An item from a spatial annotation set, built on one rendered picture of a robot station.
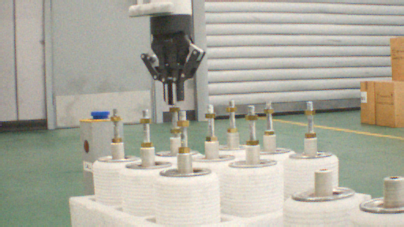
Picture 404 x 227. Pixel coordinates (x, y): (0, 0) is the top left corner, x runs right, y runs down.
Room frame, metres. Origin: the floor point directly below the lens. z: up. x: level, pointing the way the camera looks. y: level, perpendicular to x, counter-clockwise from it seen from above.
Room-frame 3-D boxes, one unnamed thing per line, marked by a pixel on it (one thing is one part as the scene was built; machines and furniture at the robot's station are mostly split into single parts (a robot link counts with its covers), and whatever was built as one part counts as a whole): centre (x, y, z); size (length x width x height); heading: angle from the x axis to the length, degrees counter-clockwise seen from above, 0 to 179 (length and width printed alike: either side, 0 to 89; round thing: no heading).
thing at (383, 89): (4.65, -1.34, 0.15); 0.30 x 0.24 x 0.30; 13
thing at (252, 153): (1.13, -0.08, 0.26); 0.02 x 0.02 x 0.03
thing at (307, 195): (0.80, -0.13, 0.25); 0.08 x 0.08 x 0.01
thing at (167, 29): (1.33, 0.05, 0.46); 0.08 x 0.08 x 0.09
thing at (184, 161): (1.07, 0.03, 0.26); 0.02 x 0.02 x 0.03
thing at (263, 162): (1.13, -0.08, 0.25); 0.08 x 0.08 x 0.01
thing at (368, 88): (4.97, -1.31, 0.15); 0.30 x 0.24 x 0.30; 103
